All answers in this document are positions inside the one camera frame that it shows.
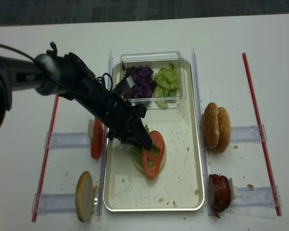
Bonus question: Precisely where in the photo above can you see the clear plastic container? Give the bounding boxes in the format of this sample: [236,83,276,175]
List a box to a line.
[118,51,186,109]

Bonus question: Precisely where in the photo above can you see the clear pusher track lower right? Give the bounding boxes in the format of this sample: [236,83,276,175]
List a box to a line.
[228,178,282,207]

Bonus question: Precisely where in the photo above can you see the red strip right side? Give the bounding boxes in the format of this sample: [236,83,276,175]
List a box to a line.
[242,52,282,217]

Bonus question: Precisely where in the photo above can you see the clear rail right of tray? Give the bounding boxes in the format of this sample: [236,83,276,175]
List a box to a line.
[192,47,214,216]

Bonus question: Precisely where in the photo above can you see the lettuce leaf on bun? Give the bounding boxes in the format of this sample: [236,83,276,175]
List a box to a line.
[130,124,159,167]

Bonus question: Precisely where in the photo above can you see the green lettuce in container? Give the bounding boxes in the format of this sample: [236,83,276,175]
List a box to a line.
[151,63,179,98]

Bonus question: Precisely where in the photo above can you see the red strip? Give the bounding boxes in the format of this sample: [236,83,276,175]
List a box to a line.
[242,52,282,217]
[31,95,59,223]

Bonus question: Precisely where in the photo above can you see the purple cabbage shreds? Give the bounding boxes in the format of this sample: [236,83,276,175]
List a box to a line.
[122,64,157,99]

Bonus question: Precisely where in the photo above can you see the sesame bun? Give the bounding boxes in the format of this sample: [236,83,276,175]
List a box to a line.
[202,103,220,150]
[215,107,231,153]

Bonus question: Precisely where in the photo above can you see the sesame bun inner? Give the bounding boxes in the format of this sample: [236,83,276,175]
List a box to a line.
[202,103,220,150]

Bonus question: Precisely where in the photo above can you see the meat patties stack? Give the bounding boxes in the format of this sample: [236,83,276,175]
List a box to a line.
[209,174,231,218]

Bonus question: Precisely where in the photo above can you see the clear rail left of tray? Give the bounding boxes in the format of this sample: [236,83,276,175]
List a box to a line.
[96,50,113,216]

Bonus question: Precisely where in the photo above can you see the sesame bun outer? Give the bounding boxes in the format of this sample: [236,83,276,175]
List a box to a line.
[215,107,231,153]

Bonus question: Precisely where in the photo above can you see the clear pusher track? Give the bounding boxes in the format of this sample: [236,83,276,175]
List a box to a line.
[44,119,94,149]
[230,125,267,142]
[32,193,76,214]
[228,178,282,207]

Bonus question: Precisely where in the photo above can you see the bun half lower left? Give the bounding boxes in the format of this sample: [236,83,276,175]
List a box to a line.
[75,171,94,222]

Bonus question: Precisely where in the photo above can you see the red strip left side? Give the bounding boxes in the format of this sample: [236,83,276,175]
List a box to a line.
[31,95,59,223]

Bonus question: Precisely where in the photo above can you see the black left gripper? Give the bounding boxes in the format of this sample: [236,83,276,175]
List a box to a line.
[79,78,152,150]

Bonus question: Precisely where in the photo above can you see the clear rail of tray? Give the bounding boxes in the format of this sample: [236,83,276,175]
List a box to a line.
[192,47,214,216]
[96,50,113,216]

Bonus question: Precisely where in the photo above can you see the clear pusher track upper left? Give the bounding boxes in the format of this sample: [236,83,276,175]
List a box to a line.
[44,119,94,149]

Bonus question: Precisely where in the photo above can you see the tomato slices stack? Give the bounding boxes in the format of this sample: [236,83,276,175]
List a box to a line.
[91,118,104,159]

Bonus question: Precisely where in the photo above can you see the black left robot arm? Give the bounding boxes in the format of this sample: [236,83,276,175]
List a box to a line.
[0,43,153,149]

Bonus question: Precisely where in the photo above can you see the clear pusher track lower left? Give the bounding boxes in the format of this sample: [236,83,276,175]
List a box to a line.
[32,193,76,214]

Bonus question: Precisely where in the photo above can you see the clear pusher track upper right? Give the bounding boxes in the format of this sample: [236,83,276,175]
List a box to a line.
[230,125,267,142]

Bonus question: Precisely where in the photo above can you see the metal tray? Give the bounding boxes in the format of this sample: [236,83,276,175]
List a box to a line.
[103,61,205,212]

